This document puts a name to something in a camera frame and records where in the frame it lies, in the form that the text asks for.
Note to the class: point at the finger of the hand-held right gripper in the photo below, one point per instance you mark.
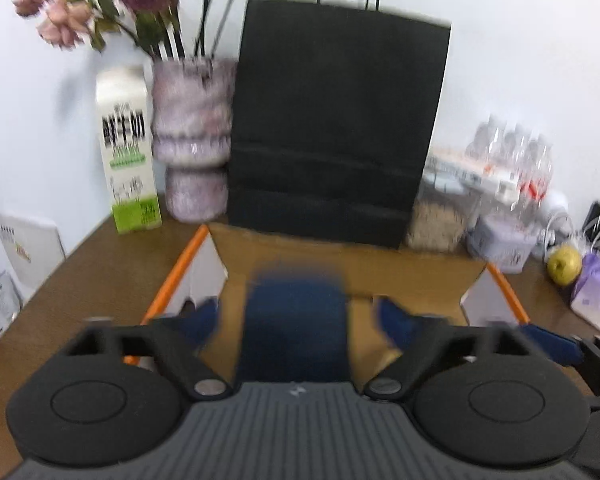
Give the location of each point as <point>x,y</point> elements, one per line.
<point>555,345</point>

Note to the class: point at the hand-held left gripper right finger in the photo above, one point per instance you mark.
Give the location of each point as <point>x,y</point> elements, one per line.
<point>395,321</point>

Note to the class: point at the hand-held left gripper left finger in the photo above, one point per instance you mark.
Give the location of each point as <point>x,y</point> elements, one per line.
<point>200,319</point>

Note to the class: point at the red cardboard box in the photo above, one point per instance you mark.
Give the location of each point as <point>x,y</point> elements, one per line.
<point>330,270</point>

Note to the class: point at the blue cloth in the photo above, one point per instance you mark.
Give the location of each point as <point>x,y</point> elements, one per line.
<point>295,325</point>

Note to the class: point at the purple gift bag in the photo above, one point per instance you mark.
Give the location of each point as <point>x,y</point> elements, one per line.
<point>592,290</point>

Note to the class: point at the yellow green apple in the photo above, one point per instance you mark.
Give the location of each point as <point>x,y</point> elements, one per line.
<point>564,266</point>

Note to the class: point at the clear jar of oats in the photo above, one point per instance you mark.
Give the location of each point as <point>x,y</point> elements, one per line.
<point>435,222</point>

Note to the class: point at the lavender round tin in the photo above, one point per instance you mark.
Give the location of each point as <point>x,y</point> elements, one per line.
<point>502,245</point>

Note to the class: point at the small black device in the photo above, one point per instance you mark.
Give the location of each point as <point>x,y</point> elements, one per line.
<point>594,217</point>

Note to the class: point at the white round charger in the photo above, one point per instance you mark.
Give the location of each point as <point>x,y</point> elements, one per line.
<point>555,205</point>

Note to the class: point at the white flat carton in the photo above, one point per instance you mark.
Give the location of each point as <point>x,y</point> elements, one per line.
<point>450,170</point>

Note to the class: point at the white green milk carton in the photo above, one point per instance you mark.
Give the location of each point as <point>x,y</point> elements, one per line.
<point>127,160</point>

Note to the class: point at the white booklet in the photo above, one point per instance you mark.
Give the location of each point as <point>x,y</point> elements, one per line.
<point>30,245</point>

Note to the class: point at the purple mottled vase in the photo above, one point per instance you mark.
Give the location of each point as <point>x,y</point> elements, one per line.
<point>195,125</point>

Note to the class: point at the black paper bag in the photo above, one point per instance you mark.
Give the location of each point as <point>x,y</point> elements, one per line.
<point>330,110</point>

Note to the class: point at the dried pink rose bouquet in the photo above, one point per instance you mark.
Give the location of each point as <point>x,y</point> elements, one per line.
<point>60,15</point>

